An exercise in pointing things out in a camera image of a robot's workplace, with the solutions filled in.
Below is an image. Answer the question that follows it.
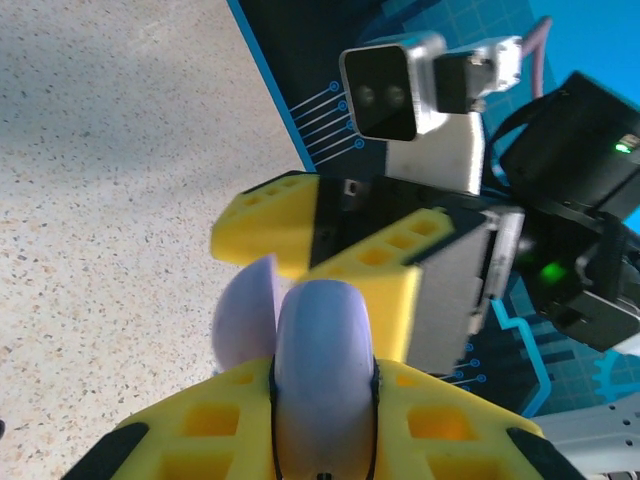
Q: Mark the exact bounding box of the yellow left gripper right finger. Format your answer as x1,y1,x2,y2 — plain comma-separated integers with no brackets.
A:
373,357,589,480

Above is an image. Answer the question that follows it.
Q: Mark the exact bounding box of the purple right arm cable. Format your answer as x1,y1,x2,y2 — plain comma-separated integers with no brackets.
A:
519,14,554,101

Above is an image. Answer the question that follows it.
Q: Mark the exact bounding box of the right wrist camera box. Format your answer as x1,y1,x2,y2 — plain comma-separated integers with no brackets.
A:
338,29,525,196

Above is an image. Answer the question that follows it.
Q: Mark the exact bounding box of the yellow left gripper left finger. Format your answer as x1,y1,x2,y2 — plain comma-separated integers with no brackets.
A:
62,355,277,480

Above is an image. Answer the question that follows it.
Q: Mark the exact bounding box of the lavender earbud charging case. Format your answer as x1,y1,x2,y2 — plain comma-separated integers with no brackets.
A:
211,252,377,480

